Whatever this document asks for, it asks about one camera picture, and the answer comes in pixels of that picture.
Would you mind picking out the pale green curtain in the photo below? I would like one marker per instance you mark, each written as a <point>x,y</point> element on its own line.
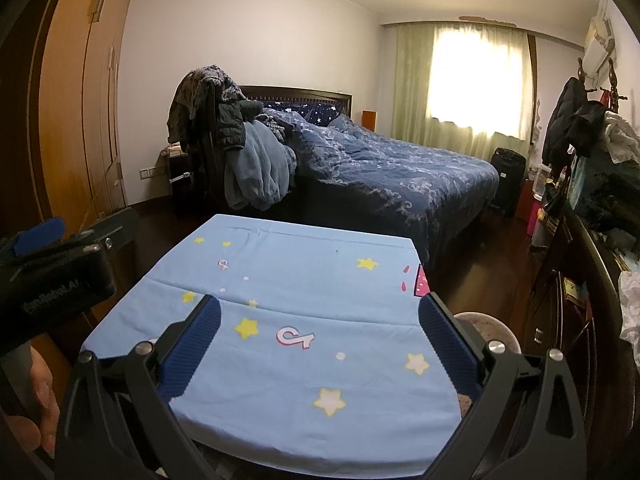
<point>469,88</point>

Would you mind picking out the dark nightstand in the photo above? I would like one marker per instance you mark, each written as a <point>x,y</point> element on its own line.
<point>179,170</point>

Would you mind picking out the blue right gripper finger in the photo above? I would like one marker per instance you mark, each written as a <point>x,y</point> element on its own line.
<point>38,237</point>

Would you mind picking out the dark cluttered dresser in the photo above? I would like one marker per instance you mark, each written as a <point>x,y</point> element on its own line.
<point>574,307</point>

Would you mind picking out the light blue star tablecloth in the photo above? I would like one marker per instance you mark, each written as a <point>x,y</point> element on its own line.
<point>320,365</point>

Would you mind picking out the bed with blue duvet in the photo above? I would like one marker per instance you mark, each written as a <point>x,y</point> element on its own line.
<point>351,178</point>

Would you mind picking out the person's left hand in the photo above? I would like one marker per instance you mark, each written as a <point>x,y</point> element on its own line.
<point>37,429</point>

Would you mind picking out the white air conditioner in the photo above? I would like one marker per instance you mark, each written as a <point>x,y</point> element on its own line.
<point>599,44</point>

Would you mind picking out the dark jackets on chair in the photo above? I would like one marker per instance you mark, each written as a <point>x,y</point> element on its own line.
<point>209,105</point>

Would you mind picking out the black suitcase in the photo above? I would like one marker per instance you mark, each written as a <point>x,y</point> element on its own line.
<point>511,168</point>

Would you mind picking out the orange box behind bed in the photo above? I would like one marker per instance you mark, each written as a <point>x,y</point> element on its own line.
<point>369,119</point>

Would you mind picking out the wooden wardrobe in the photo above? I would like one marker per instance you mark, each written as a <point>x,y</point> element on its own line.
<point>60,153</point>

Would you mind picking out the coat rack with clothes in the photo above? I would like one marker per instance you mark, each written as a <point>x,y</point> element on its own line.
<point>575,124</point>

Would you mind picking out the blue fleece blanket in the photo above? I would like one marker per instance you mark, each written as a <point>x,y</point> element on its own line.
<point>261,173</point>

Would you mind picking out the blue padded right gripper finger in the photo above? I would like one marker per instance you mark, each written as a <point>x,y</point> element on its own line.
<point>183,345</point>
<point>460,356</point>

